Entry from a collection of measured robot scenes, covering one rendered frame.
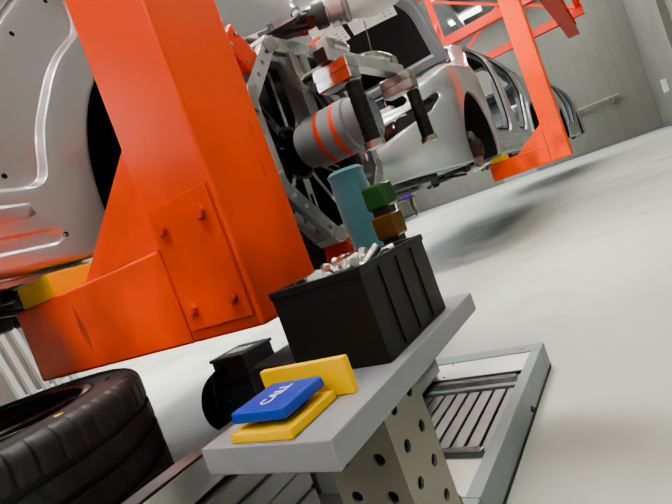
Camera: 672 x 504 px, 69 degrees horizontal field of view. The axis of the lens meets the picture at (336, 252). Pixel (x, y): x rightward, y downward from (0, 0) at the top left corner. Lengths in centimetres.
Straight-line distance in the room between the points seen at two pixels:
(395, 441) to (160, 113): 55
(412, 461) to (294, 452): 19
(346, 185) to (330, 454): 78
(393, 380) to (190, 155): 42
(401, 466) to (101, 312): 62
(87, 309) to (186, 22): 54
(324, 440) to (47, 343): 85
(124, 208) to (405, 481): 61
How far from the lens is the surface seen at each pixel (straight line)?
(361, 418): 48
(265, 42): 131
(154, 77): 79
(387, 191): 79
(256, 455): 51
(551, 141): 475
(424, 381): 149
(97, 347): 105
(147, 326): 91
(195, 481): 73
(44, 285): 116
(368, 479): 64
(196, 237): 75
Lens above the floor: 61
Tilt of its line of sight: 2 degrees down
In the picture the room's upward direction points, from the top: 20 degrees counter-clockwise
